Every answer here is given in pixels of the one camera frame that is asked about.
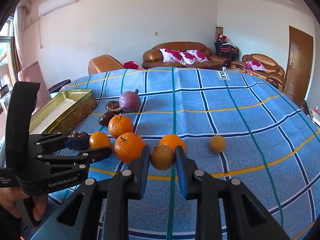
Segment brown leather armchair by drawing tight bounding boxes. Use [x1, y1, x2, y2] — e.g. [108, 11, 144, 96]
[88, 54, 124, 75]
[231, 54, 285, 91]

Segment brown leather three-seat sofa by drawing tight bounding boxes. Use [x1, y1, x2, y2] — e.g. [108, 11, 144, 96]
[142, 42, 231, 70]

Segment orange behind brown fruit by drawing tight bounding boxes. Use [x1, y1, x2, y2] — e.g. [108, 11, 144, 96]
[159, 134, 186, 152]

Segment person's left hand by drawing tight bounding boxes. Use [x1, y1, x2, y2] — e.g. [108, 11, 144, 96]
[1, 187, 48, 221]

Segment floral pillow on right armchair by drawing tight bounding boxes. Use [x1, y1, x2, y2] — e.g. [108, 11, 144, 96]
[245, 60, 267, 72]

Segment stacked dark chairs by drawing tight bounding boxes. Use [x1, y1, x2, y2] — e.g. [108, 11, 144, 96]
[214, 33, 240, 62]

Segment small yellow-brown fruit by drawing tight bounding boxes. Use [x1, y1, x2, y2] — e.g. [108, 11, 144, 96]
[209, 135, 226, 153]

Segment purple round radish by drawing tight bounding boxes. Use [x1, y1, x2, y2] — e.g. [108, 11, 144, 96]
[112, 89, 141, 112]

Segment white wall air conditioner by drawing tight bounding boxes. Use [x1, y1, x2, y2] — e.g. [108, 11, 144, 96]
[38, 0, 76, 17]

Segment blue plaid tablecloth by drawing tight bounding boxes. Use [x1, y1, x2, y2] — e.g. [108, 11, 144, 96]
[67, 67, 319, 239]

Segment brownish round fruit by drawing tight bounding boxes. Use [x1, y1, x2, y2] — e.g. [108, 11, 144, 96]
[150, 145, 175, 171]

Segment coffee table with snacks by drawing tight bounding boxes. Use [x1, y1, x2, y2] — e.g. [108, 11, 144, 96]
[221, 65, 269, 80]

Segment brown wooden door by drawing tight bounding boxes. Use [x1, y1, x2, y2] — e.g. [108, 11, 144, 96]
[284, 26, 313, 106]

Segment dark red passion fruit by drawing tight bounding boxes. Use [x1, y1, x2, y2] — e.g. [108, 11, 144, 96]
[98, 112, 115, 127]

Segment dark dried fruit near tin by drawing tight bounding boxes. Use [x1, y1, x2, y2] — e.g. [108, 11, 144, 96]
[68, 131, 88, 138]

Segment white pink floral pillow right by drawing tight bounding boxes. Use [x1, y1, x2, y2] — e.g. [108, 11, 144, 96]
[180, 50, 209, 65]

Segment mandarin orange with stem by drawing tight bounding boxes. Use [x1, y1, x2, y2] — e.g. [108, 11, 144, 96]
[108, 114, 134, 139]

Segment brown leather armchair right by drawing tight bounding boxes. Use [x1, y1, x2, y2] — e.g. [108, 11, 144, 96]
[231, 54, 285, 91]

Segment large mandarin orange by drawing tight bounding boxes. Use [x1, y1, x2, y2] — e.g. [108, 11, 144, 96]
[114, 132, 145, 164]

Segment pink electric kettle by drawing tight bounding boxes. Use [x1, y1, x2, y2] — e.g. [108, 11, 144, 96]
[17, 60, 52, 116]

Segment brown leather armchair left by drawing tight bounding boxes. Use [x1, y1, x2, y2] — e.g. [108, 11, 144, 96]
[88, 54, 124, 75]

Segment white pink floral pillow left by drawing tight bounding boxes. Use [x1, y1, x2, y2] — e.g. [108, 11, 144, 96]
[160, 48, 185, 65]

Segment white pink floral pillow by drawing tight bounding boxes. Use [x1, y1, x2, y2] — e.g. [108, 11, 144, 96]
[160, 48, 185, 65]
[180, 50, 209, 65]

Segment small smooth orange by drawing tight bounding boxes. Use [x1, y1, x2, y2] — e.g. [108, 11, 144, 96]
[89, 131, 111, 149]

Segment dark wrinkled passion fruit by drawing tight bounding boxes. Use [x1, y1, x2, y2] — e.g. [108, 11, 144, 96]
[105, 101, 119, 112]

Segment red pillow on left armchair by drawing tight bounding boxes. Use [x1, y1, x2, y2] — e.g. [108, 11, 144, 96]
[123, 61, 144, 70]

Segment gold metal tin tray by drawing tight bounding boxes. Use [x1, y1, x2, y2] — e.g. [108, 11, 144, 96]
[29, 89, 97, 134]

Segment window with frame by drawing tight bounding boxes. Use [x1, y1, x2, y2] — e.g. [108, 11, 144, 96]
[0, 16, 17, 91]

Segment dark round stool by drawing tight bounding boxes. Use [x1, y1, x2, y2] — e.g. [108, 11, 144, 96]
[48, 79, 71, 94]

